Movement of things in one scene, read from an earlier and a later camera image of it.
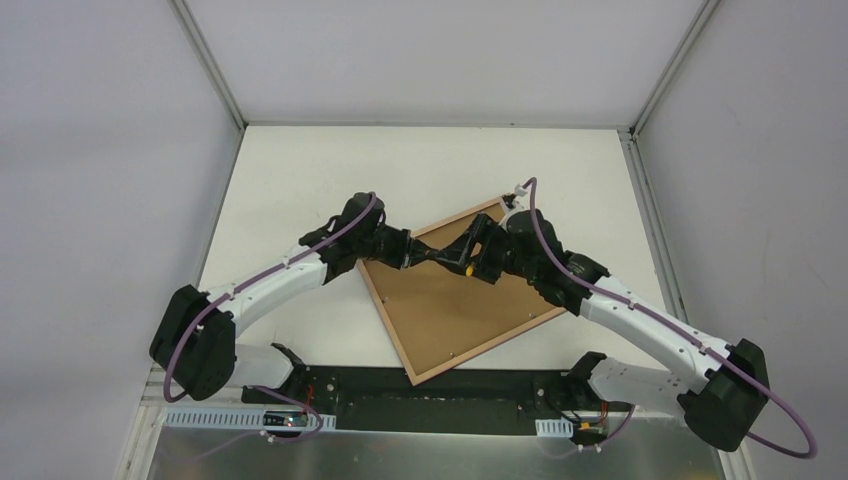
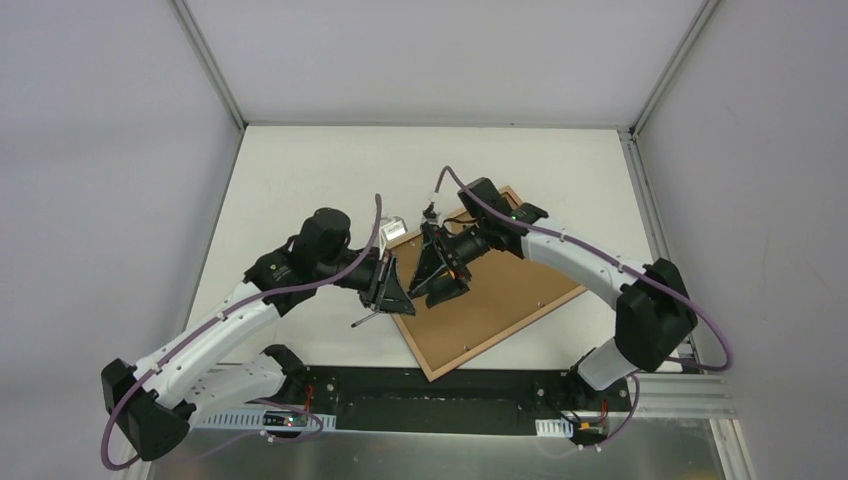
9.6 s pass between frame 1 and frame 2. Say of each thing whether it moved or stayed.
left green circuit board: stayed
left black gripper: moved
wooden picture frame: moved
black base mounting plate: stayed
